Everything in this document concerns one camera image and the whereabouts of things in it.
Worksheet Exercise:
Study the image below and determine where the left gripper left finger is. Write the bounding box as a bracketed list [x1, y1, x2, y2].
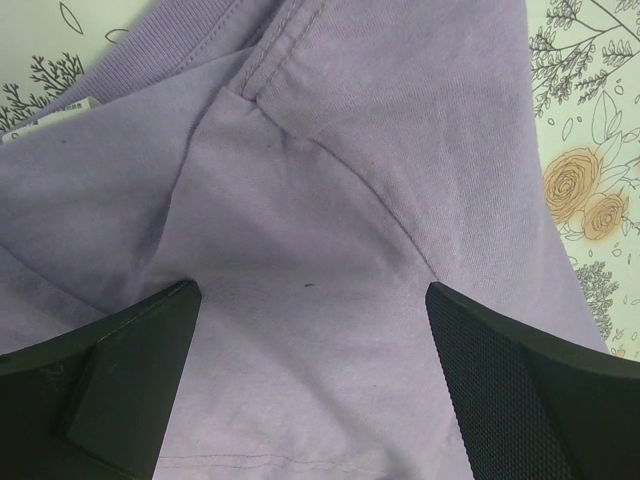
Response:
[1, 281, 201, 479]

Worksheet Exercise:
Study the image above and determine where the floral table mat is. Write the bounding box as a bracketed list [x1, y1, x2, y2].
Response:
[1, 1, 639, 360]

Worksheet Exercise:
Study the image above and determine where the purple t shirt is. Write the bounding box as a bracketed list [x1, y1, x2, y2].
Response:
[1, 0, 605, 479]

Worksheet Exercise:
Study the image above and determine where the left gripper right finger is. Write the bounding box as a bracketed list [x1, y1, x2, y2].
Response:
[425, 282, 639, 479]

